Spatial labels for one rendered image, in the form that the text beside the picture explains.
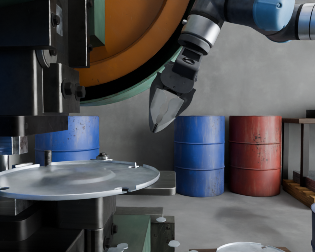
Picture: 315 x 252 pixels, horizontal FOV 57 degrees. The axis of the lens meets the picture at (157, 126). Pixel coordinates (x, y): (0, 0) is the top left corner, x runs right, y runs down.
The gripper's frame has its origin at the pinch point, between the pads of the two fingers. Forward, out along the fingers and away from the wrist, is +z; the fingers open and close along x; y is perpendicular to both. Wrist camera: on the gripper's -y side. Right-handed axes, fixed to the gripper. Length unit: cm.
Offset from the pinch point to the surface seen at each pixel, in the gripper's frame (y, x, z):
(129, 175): -8.9, 0.6, 9.5
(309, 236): 150, -136, 32
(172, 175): -7.4, -6.7, 6.3
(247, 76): 316, -79, -93
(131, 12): 27.0, 20.9, -26.6
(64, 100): -13.1, 15.6, 1.7
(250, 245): 50, -53, 28
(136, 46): 23.4, 14.9, -17.6
